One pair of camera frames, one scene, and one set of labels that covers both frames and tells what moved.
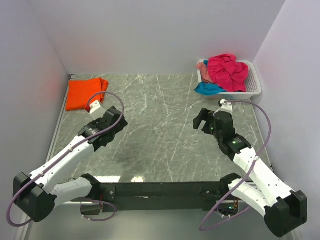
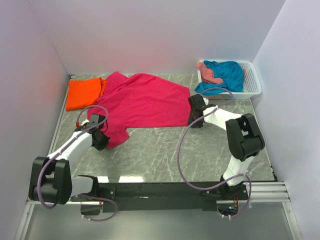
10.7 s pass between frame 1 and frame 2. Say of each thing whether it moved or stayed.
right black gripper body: moved
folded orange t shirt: stayed
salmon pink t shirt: stayed
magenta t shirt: moved
